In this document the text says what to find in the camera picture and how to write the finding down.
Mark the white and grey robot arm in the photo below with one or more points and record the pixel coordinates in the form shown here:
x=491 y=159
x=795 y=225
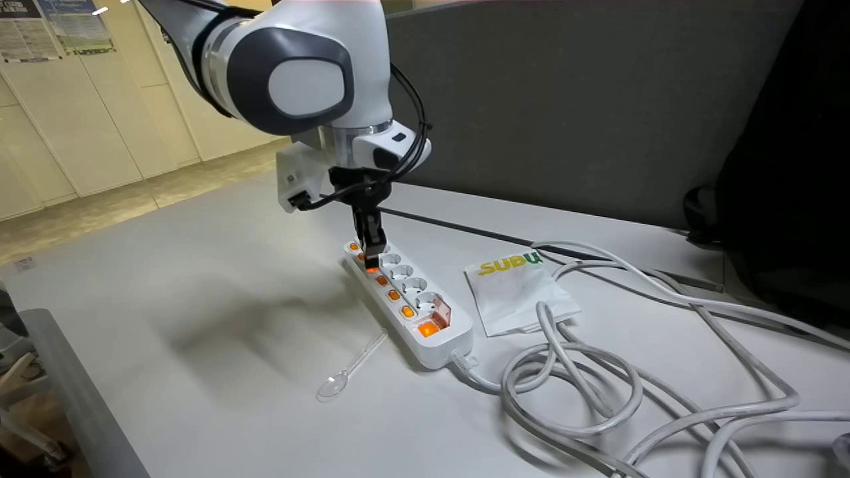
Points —
x=292 y=79

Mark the brown wooden furniture piece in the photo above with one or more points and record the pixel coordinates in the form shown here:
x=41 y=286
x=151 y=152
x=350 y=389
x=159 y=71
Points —
x=22 y=389

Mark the clear plastic spoon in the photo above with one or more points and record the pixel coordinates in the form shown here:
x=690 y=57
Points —
x=333 y=385

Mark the grey partition panel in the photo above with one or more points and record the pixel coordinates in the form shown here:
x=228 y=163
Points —
x=575 y=97

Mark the white Subway napkin packet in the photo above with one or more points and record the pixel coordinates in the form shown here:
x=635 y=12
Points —
x=507 y=292

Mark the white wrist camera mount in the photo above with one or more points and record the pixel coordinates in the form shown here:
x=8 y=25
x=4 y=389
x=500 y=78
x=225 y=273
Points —
x=297 y=175

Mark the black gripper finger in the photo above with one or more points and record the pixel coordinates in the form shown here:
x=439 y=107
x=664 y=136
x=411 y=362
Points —
x=356 y=229
x=376 y=237

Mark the white multi-switch power strip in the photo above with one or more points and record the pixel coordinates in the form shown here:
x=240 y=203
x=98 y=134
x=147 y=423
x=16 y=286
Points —
x=439 y=348

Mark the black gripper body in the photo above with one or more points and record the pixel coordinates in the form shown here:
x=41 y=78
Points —
x=358 y=187

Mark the white paper wall poster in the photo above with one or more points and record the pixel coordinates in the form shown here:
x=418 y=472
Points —
x=82 y=26
x=26 y=29

